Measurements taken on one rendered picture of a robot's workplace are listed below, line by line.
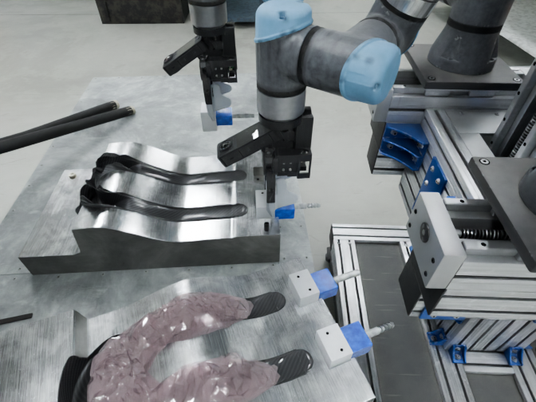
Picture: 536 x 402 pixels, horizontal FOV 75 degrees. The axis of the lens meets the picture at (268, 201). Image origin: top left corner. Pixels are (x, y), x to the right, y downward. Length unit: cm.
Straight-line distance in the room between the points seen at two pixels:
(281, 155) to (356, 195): 153
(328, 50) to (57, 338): 54
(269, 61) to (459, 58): 56
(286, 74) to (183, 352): 42
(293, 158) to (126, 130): 70
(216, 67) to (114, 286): 50
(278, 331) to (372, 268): 95
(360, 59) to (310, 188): 167
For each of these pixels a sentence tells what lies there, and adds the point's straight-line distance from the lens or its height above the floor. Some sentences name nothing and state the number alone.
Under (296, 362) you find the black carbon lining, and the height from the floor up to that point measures 85.
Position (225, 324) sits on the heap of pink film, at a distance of 58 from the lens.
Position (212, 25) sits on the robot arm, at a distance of 79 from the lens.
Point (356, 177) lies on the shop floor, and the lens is 221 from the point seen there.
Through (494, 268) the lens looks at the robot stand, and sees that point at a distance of 63.
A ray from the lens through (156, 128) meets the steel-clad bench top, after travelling 116.
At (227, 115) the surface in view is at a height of 94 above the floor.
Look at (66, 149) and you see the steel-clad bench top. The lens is 117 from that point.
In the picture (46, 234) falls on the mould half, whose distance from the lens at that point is 84.
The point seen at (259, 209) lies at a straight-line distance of 68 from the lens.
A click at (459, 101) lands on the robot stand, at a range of 102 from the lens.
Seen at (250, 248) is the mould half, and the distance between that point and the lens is 70.
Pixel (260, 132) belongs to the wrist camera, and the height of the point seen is 108.
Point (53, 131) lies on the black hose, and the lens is 109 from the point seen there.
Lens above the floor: 140
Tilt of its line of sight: 45 degrees down
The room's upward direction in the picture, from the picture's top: straight up
